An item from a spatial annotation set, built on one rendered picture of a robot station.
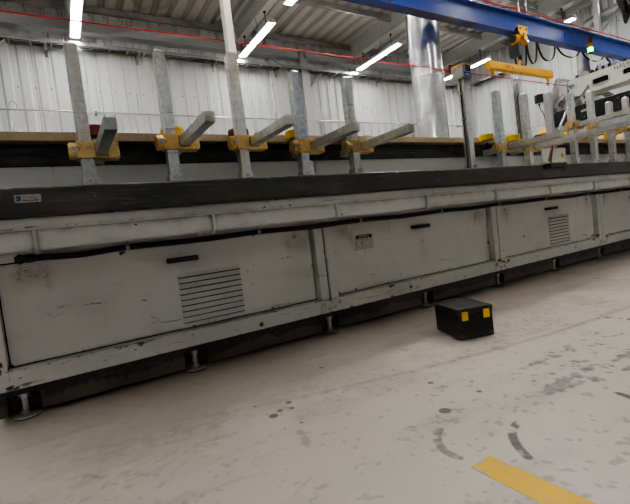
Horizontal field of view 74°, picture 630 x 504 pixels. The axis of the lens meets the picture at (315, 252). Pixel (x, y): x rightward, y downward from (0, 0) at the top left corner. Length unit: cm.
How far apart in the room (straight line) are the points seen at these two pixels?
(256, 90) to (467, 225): 793
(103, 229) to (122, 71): 798
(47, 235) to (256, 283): 80
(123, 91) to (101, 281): 768
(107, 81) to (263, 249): 764
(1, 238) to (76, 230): 18
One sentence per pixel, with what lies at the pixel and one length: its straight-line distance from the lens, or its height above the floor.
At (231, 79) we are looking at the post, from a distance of 162.
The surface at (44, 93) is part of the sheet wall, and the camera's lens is 904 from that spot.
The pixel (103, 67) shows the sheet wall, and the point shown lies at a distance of 930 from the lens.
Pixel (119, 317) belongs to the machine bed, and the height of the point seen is 26.
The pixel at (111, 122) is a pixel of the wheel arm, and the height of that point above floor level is 81.
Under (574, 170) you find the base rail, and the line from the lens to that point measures 309.
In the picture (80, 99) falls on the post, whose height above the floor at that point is 95.
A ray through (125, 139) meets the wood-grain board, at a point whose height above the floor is 88.
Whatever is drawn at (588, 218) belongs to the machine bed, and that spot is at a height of 32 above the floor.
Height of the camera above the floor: 49
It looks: 3 degrees down
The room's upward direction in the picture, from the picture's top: 7 degrees counter-clockwise
